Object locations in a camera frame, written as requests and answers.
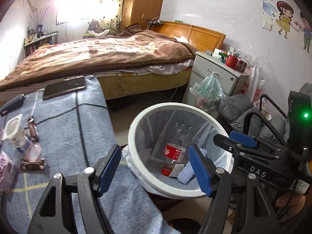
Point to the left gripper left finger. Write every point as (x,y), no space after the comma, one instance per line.
(55,213)

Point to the grey jacket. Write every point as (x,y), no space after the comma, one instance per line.
(231,113)

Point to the teddy bear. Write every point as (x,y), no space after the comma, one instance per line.
(94,26)

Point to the wooden headboard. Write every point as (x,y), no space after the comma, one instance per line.
(202,39)

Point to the cluttered side desk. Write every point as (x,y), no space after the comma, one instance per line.
(31,45)

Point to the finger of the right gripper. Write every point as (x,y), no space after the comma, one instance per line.
(223,142)
(242,138)

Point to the cartoon wall sticker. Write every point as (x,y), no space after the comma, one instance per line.
(285,17)

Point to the red jar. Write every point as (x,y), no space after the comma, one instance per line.
(232,61)

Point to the black smartphone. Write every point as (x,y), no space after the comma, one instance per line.
(64,87)

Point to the purple grape milk carton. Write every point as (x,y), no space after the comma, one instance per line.
(8,173)

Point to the clear cola bottle red label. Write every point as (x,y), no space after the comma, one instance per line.
(175,149)

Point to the white foam fruit net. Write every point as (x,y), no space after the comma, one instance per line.
(186,174)

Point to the dotted curtain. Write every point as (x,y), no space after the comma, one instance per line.
(111,14)

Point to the white round trash bin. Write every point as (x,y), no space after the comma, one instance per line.
(157,150)

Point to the dark glasses case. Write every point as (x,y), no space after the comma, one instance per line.
(12,104)

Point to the bed with brown blanket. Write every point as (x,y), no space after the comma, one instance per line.
(136,61)

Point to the white yogurt cup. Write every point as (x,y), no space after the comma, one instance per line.
(16,134)

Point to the green patterned plastic bag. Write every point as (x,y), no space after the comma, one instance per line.
(207,92)

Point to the wooden wardrobe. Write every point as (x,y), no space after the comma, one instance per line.
(140,12)

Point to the white red plastic bag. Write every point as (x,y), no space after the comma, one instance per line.
(253,86)

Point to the white nightstand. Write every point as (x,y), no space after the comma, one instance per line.
(231,81)

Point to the person hand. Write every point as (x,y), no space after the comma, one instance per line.
(296,205)

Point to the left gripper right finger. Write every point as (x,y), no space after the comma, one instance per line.
(255,213)

